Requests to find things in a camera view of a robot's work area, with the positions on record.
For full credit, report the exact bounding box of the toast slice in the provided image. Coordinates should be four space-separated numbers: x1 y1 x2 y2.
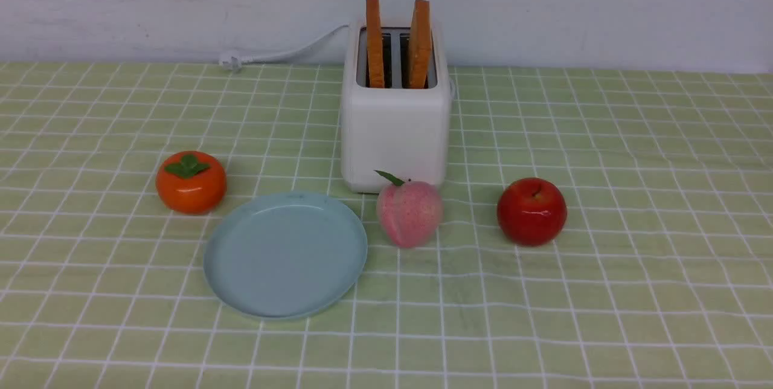
365 0 385 88
408 0 432 89

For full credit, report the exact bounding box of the white two-slot toaster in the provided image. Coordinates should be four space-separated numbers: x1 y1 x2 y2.
339 17 456 193

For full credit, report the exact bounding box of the pink peach with leaf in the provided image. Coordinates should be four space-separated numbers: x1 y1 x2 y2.
375 170 444 248

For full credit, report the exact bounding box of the light blue round plate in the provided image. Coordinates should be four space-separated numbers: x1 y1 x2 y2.
202 191 369 320

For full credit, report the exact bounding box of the red apple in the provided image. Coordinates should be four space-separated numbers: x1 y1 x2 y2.
496 177 568 246

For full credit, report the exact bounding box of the orange persimmon with green leaf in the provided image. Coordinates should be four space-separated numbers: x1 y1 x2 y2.
155 150 228 215

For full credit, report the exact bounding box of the green checkered tablecloth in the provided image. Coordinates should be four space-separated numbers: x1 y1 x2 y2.
1 62 772 388

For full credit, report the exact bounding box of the white power cord with plug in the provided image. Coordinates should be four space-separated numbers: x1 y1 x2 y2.
219 24 351 72

